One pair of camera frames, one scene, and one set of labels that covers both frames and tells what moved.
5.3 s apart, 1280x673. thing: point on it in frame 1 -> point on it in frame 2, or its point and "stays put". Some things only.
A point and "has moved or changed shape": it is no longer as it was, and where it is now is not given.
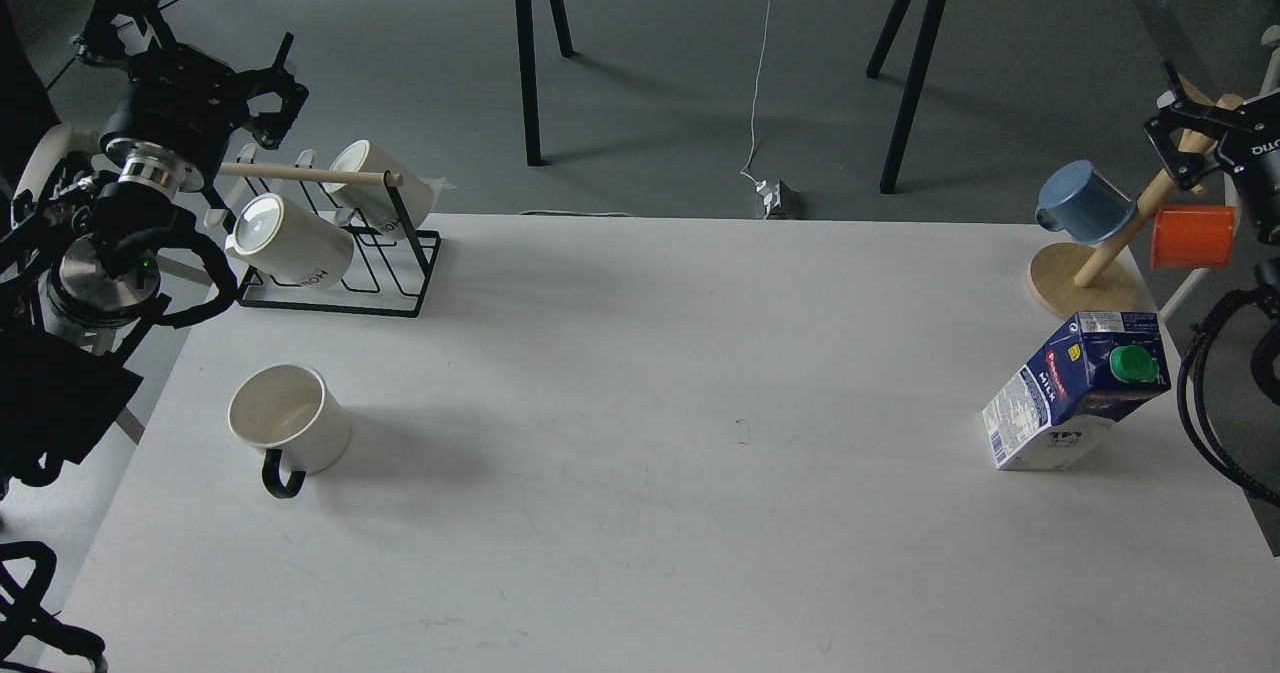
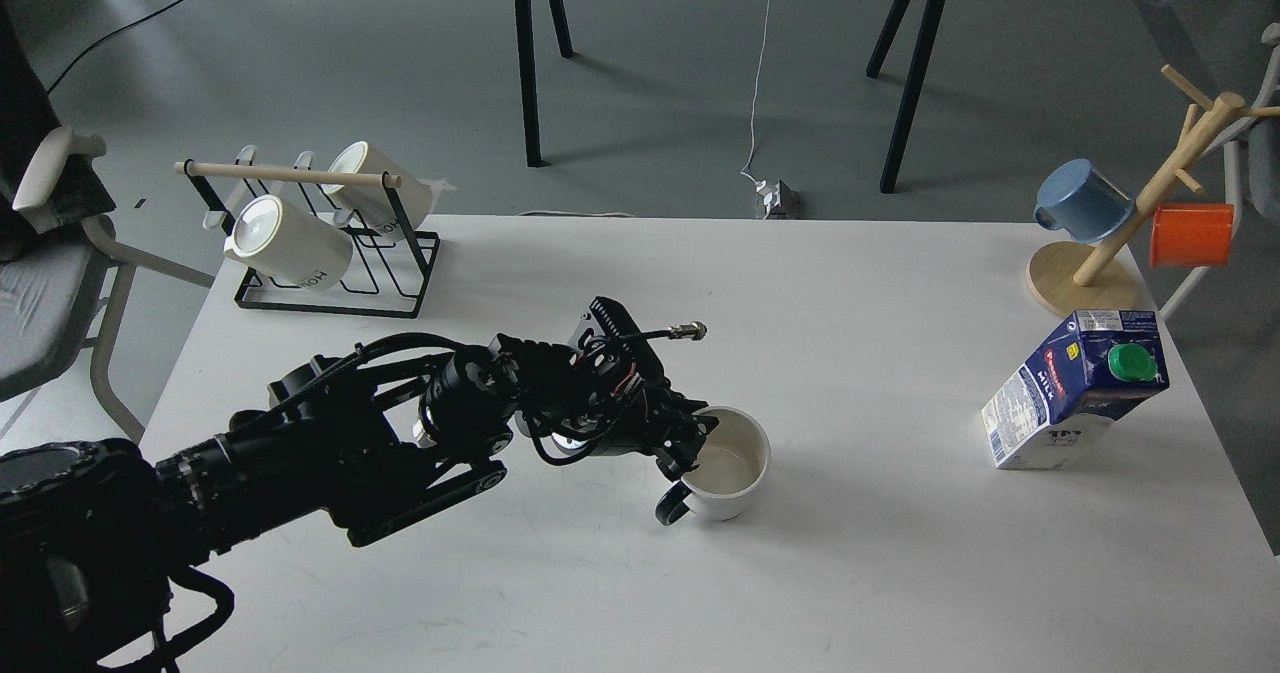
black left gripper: [177, 100] -> [602, 391]
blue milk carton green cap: [1097, 368] stays put
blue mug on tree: [1076, 199] stays put
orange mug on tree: [1193, 237] stays put
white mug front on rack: [290, 241] stays put
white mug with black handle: [295, 415] has moved or changed shape
